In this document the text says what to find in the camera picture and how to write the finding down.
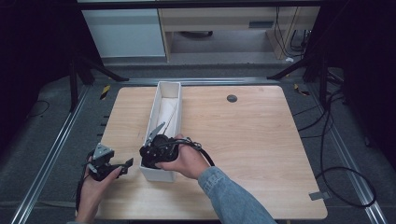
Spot black floor cables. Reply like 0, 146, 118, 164
292, 88, 347, 140

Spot left hand-held gripper cable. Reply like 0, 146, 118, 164
75, 148, 96, 214

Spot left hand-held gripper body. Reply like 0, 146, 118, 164
84, 142, 115, 183

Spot silver floor rail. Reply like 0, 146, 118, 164
307, 85, 389, 224
10, 85, 92, 224

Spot looped black floor cable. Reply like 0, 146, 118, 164
315, 90, 378, 209

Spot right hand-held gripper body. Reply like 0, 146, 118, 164
138, 121, 182, 171

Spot person's left hand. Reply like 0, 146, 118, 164
75, 166, 124, 223

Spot white cloth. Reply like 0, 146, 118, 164
156, 97, 179, 138

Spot yellow black tape strip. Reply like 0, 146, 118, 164
99, 84, 112, 101
293, 82, 311, 97

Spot grey tape piece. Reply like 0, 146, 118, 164
308, 190, 332, 202

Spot person's right hand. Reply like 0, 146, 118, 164
155, 133, 212, 181

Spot black metal stand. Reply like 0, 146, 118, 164
68, 46, 130, 113
266, 46, 332, 108

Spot white cabinet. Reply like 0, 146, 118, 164
81, 8, 167, 59

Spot black cables under desk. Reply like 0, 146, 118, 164
275, 7, 313, 59

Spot thin black floor cable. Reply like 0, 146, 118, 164
26, 99, 51, 119

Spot long white storage box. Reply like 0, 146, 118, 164
138, 80, 184, 184

